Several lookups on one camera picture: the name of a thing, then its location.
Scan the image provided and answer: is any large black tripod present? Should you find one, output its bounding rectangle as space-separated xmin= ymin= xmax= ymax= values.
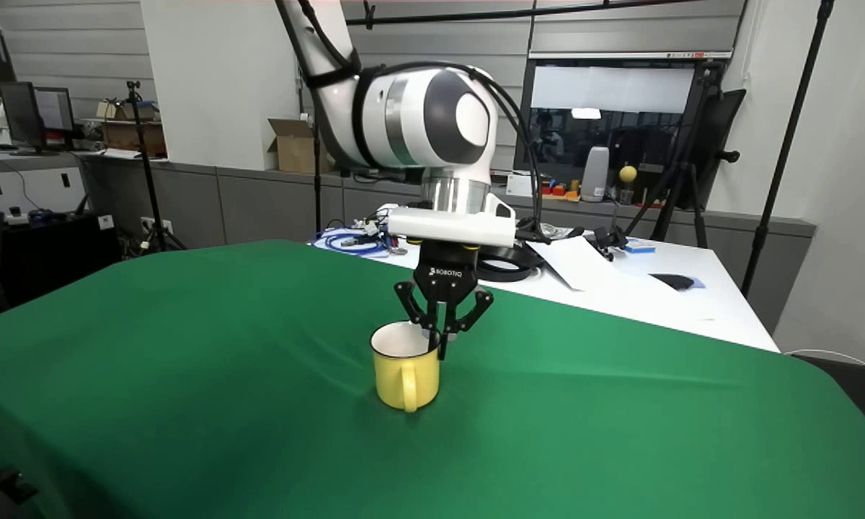
xmin=623 ymin=60 xmax=748 ymax=250

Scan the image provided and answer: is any yellow enamel cup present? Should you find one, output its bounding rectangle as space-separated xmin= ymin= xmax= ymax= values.
xmin=366 ymin=319 xmax=445 ymax=419

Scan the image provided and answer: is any vertical black pole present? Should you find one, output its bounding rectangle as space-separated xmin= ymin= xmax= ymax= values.
xmin=307 ymin=142 xmax=326 ymax=237

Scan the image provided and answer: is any white table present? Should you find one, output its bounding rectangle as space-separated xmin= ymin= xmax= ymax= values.
xmin=310 ymin=213 xmax=780 ymax=354

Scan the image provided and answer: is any black chair with grey rim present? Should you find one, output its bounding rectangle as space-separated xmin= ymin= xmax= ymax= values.
xmin=783 ymin=345 xmax=865 ymax=449

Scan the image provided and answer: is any white paper sheet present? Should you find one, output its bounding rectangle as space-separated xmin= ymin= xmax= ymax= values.
xmin=525 ymin=234 xmax=636 ymax=294

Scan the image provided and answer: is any thin black tripod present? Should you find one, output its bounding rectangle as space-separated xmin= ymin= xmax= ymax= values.
xmin=120 ymin=79 xmax=186 ymax=256

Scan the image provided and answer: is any horizontal black ceiling bar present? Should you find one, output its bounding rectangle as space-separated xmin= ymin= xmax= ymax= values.
xmin=349 ymin=0 xmax=704 ymax=28

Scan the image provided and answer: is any open cardboard box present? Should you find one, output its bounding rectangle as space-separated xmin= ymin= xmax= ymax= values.
xmin=265 ymin=116 xmax=321 ymax=180

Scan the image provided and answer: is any blue coiled cable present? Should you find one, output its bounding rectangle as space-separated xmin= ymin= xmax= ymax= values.
xmin=319 ymin=226 xmax=401 ymax=259

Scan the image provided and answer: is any white drawer cabinet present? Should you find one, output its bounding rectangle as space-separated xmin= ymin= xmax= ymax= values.
xmin=0 ymin=159 xmax=91 ymax=226

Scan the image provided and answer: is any green table cloth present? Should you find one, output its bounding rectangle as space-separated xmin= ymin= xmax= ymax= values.
xmin=0 ymin=240 xmax=865 ymax=519

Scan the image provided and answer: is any flat brown cardboard box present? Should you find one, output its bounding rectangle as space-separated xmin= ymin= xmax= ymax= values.
xmin=97 ymin=118 xmax=170 ymax=161

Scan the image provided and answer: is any slanted black pole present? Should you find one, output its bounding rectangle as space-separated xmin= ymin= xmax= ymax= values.
xmin=738 ymin=0 xmax=836 ymax=299

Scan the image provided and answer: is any small dark monitor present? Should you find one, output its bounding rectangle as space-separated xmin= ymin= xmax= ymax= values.
xmin=0 ymin=79 xmax=76 ymax=152

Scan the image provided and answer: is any dark glass window panel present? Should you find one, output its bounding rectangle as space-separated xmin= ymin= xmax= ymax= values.
xmin=512 ymin=56 xmax=722 ymax=203

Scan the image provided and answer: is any small white container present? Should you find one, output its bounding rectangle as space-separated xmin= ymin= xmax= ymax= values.
xmin=505 ymin=168 xmax=541 ymax=203

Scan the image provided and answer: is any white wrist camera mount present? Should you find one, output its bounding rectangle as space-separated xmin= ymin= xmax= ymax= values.
xmin=382 ymin=172 xmax=519 ymax=250

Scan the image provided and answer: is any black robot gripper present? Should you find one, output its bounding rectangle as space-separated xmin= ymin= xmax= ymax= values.
xmin=391 ymin=240 xmax=497 ymax=364

